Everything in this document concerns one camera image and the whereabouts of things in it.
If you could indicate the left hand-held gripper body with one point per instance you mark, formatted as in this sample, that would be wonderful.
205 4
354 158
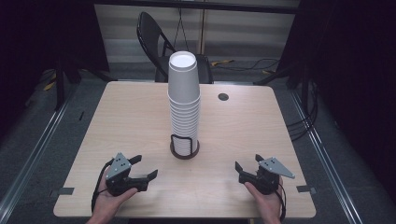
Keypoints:
120 168

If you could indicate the metal floor rail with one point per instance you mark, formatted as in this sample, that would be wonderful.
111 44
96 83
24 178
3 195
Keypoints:
34 152
323 152

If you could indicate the person's right hand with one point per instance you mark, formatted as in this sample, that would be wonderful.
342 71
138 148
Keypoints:
269 203

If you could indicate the person's left hand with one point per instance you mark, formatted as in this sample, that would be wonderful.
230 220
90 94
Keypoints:
107 203

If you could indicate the white paper cup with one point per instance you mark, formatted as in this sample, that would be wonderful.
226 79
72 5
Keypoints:
183 81

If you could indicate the dark round table grommet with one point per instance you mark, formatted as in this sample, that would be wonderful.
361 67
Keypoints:
223 96

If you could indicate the grey table edge bracket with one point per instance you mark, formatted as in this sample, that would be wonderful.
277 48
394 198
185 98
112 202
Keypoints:
63 191
305 189

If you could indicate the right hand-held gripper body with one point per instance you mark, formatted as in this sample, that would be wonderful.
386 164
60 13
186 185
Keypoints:
267 179

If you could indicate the black folding chair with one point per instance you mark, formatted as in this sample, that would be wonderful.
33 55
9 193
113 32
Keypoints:
149 37

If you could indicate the yellow strip on floor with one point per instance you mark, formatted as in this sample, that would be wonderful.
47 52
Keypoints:
49 86

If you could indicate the dark metal stand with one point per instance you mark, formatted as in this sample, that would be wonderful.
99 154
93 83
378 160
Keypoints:
280 76
59 87

